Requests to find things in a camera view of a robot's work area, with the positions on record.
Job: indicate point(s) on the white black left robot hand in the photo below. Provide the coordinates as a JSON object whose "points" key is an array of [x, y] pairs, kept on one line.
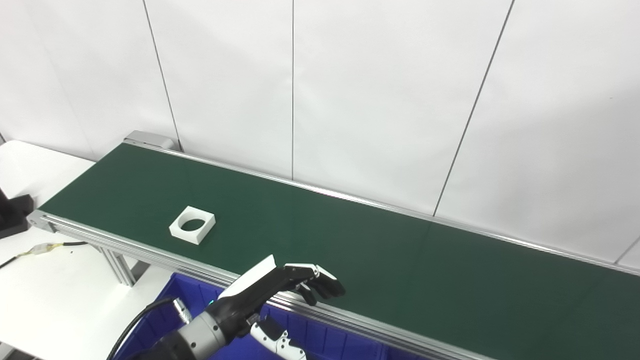
{"points": [[250, 290]]}

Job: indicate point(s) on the white square part round hole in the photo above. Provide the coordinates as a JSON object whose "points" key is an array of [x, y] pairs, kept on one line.
{"points": [[204, 233]]}

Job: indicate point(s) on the blue plastic bin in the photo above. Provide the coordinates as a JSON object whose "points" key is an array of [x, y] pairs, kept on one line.
{"points": [[330, 342]]}

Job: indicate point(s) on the green conveyor belt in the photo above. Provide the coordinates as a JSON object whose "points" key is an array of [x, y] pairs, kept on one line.
{"points": [[350, 250], [150, 252]]}

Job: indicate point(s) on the aluminium conveyor leg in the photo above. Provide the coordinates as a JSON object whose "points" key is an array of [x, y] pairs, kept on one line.
{"points": [[120, 265]]}

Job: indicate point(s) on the grey conveyor motor housing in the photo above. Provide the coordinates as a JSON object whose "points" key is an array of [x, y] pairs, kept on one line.
{"points": [[147, 138]]}

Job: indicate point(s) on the black block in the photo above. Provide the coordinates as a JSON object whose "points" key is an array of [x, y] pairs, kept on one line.
{"points": [[12, 215]]}

